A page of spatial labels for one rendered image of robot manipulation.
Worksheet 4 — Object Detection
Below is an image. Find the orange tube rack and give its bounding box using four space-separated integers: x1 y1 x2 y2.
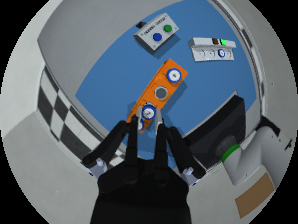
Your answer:
126 58 188 133

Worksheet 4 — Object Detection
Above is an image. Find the blue bench mat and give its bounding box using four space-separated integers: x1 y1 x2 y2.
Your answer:
75 0 257 136

